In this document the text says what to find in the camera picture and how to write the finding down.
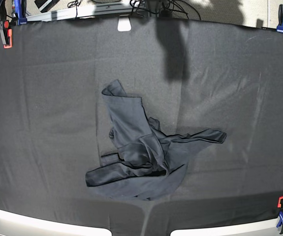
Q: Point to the dark grey t-shirt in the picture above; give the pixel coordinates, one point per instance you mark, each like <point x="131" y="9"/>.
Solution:
<point x="148" y="164"/>

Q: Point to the black box on floor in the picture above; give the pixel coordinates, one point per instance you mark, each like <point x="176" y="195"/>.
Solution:
<point x="45" y="5"/>

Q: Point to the blue bar clamp left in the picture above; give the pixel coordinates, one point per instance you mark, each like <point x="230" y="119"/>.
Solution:
<point x="19" y="11"/>

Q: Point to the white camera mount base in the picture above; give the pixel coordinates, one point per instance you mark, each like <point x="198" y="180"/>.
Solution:
<point x="124" y="24"/>

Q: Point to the red black clamp left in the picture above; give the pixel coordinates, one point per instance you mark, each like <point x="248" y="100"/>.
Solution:
<point x="6" y="34"/>

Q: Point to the black table cloth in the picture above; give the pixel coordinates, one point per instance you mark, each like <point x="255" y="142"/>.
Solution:
<point x="191" y="75"/>

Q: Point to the red blue clamp front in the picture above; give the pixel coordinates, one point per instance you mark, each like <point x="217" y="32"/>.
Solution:
<point x="280" y="207"/>

